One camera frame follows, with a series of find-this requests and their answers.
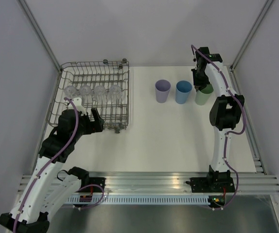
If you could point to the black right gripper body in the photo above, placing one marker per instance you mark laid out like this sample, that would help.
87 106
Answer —
200 78

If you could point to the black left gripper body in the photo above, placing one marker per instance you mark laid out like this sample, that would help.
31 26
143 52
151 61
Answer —
86 126

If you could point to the green plastic cup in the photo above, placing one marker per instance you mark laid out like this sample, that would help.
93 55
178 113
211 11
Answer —
203 94

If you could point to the blue plastic cup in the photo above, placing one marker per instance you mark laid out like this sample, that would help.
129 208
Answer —
183 90

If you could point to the clear glass cup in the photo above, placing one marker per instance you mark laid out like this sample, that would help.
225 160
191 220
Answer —
115 94
71 92
100 94
86 91

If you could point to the lavender plastic cup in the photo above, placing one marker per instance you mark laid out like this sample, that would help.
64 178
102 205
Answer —
162 89

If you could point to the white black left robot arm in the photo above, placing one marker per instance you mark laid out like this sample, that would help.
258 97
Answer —
37 206

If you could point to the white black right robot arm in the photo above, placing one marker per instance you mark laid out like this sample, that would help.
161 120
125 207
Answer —
226 112

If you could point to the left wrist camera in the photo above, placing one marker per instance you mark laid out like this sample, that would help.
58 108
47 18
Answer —
78 103

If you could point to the grey wire dish rack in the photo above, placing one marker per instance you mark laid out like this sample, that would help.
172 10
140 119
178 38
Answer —
106 73

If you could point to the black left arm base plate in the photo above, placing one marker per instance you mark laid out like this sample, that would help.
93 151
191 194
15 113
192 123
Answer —
99 181

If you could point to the aluminium mounting rail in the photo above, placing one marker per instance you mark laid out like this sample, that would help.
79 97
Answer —
123 183

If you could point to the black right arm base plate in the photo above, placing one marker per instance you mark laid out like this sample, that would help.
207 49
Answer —
203 185

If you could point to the white slotted cable duct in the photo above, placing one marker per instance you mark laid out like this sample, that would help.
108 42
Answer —
140 199

